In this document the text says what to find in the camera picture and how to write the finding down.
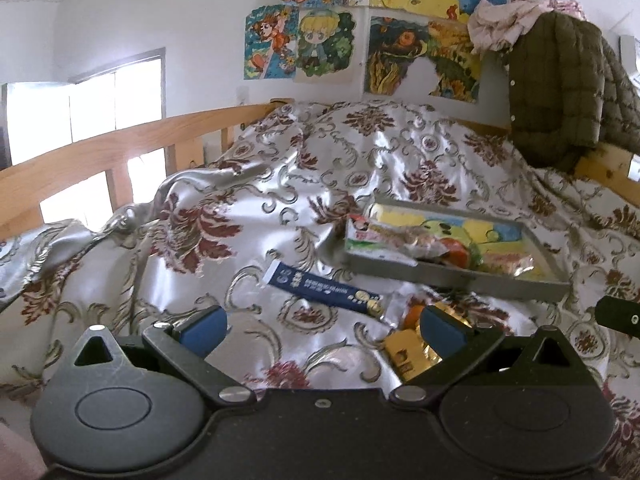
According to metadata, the orange snack packet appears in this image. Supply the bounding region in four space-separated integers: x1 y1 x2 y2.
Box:
401 229 482 270

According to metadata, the clear noodle snack bag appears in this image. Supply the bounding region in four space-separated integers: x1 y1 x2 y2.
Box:
478 252 544 280

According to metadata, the olive quilted jacket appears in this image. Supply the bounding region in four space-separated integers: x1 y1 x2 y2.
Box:
504 12 639 174

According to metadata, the anime girl boy poster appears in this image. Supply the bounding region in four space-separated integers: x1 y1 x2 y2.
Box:
243 4 359 84

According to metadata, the grey cartoon tray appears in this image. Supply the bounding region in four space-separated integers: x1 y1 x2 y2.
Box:
344 196 570 302

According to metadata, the wooden bed frame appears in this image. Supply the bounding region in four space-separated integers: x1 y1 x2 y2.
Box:
1 98 293 240

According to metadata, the green white snack packet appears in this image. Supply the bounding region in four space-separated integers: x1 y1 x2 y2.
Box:
345 214 418 266

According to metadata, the yellow gold snack packet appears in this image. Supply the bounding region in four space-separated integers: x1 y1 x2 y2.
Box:
384 302 473 384

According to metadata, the small orange fruit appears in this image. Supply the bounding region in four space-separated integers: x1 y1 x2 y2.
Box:
402 304 425 330

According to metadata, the pink crumpled cloth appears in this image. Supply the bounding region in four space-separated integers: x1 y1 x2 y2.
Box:
466 0 586 57

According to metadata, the window frame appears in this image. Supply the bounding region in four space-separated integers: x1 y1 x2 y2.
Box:
1 48 166 169

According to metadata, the dark swirl torn poster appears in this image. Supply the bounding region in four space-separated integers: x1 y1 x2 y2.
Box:
363 16 482 103

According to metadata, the floral satin bedspread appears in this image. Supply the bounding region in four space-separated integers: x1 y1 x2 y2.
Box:
1 102 639 479

